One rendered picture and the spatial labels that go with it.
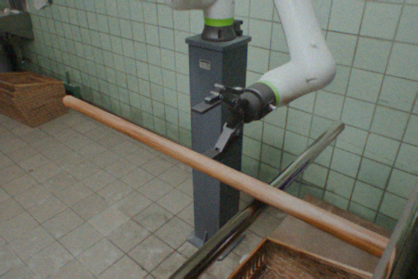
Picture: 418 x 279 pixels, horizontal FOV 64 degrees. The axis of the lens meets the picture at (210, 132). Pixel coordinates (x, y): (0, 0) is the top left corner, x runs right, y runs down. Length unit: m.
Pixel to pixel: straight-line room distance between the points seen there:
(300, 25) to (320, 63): 0.11
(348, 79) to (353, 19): 0.29
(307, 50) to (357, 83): 0.94
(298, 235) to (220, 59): 0.75
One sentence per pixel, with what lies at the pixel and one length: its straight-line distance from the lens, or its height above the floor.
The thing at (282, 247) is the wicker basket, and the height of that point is 0.73.
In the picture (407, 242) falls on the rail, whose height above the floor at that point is 1.44.
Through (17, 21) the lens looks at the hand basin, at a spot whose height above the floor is 0.81.
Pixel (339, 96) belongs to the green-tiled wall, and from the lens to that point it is 1.87.
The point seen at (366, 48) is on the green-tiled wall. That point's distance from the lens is 1.76.
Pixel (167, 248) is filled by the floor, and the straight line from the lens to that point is 2.08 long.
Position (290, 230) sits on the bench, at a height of 0.58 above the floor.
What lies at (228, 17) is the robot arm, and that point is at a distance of 1.41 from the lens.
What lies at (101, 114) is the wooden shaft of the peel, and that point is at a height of 1.21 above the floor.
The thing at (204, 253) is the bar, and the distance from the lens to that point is 0.51.
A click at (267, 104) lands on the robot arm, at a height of 1.20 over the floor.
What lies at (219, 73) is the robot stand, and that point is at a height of 1.08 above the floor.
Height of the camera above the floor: 1.57
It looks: 30 degrees down
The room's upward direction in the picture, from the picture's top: straight up
